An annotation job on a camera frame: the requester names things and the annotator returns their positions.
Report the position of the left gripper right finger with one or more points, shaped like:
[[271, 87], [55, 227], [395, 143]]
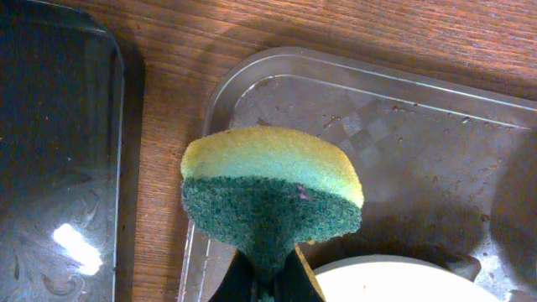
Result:
[[296, 282]]

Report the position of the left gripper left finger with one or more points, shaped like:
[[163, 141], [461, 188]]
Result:
[[239, 283]]

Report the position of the white plate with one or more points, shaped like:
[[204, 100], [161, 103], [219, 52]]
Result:
[[386, 278]]

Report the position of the green yellow sponge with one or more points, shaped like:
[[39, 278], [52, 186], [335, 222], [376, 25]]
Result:
[[265, 189]]

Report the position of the black plastic tray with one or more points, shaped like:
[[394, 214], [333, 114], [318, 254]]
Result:
[[61, 116]]

